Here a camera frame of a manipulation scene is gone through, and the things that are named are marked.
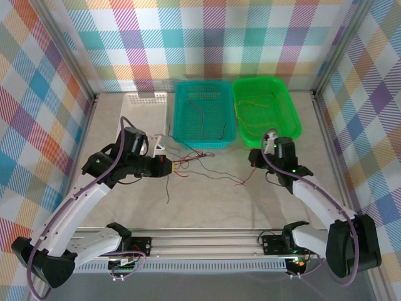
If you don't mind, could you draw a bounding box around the aluminium frame post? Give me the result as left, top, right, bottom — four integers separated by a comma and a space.
311, 0, 375, 95
29, 0, 100, 101

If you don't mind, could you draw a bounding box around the white perforated plastic basket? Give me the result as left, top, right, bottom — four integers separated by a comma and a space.
115, 91, 169, 151

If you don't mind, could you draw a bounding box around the thin red wire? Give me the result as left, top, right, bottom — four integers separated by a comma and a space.
200, 145, 259, 187

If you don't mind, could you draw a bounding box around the green plastic basket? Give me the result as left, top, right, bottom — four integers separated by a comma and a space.
232, 77, 303, 148

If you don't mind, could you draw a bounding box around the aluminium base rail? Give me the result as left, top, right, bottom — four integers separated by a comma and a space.
67, 227, 330, 276

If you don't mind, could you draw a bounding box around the teal plastic basket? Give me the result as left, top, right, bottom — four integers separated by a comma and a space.
172, 80, 237, 150

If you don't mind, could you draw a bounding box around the aluminium floor rail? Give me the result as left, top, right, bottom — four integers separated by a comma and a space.
26, 93, 101, 301
311, 90, 389, 301

